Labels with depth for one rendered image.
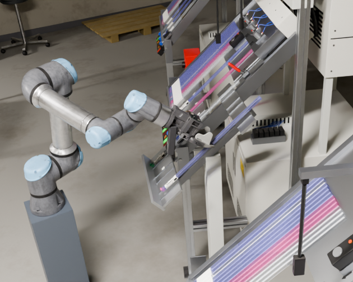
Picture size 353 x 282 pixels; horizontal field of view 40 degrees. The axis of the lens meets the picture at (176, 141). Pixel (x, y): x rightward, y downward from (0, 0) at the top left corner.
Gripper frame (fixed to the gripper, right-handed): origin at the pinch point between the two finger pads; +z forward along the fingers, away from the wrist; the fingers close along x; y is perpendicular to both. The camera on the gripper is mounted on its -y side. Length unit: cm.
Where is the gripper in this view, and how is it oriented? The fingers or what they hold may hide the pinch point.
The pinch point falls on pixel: (209, 145)
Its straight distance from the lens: 178.6
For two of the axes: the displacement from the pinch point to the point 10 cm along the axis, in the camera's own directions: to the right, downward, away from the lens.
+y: 5.3, -7.8, -3.3
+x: -1.6, -4.8, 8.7
